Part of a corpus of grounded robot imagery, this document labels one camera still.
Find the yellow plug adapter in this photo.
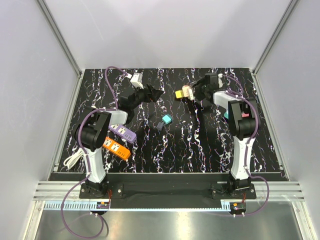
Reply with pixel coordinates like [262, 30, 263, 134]
[175, 90, 184, 99]

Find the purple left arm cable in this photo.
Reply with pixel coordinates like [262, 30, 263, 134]
[61, 65, 133, 238]

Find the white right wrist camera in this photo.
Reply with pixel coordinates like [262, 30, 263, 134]
[217, 73, 224, 88]

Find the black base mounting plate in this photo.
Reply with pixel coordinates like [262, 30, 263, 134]
[79, 182, 257, 200]

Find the dark purple plug adapter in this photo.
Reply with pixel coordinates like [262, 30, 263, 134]
[156, 122, 164, 131]

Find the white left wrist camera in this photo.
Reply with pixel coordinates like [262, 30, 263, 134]
[130, 72, 144, 89]

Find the teal triangular power strip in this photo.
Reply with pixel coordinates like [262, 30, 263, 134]
[223, 111, 229, 121]

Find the pink plug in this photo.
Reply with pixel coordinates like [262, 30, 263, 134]
[242, 113, 250, 118]

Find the purple power strip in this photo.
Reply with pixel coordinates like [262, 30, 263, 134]
[108, 124, 137, 144]

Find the white pink socket adapter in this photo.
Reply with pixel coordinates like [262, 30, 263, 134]
[182, 85, 195, 101]

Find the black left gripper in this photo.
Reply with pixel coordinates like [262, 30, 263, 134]
[130, 83, 163, 110]

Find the teal plug adapter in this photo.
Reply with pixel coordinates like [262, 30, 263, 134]
[162, 114, 173, 125]

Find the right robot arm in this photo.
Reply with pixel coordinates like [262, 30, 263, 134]
[192, 72, 260, 199]

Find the aluminium frame rail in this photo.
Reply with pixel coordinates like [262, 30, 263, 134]
[35, 0, 82, 77]

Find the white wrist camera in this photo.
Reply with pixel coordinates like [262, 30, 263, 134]
[130, 72, 144, 89]
[217, 73, 224, 88]

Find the orange power strip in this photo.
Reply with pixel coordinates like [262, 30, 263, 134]
[102, 137, 131, 162]

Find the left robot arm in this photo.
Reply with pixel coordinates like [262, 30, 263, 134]
[73, 84, 164, 198]

